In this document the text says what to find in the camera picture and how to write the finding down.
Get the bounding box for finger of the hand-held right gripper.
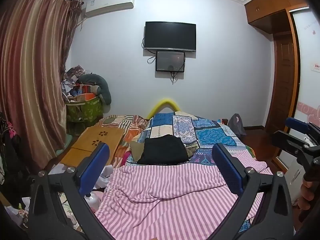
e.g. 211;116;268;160
271;129;312;155
286;117;313;133

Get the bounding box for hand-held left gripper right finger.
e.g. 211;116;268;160
212;142;294;240

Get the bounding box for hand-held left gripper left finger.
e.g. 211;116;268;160
27;142;118;240

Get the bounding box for pink striped towel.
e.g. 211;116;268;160
95;150;274;240

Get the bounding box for person's right hand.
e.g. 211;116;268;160
299;180;316;211

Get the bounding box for wooden lap desk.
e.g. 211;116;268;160
60;126;125;167

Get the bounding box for white wardrobe door pink hearts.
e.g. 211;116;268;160
276;5;320;165

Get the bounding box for blue patchwork blanket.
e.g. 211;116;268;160
125;111;258;234

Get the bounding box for grey plastic bag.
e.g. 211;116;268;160
227;114;247;137

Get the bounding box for brown wooden door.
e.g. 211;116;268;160
264;10;300;135

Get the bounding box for orange striped blanket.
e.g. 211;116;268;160
94;115;150;168

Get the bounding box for black folded garment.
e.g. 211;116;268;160
137;134;189;165

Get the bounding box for grey plush toy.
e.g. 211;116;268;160
78;74;112;105

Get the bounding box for dark hanging clothes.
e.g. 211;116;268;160
0;112;32;207

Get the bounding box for striped brown curtain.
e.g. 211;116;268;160
0;0;83;172

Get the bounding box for wooden overhead cabinet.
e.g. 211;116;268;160
244;0;311;34

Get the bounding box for small black monitor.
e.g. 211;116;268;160
155;51;186;72

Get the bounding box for white air conditioner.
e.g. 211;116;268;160
84;0;135;18

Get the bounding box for black wall television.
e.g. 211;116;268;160
143;21;197;52

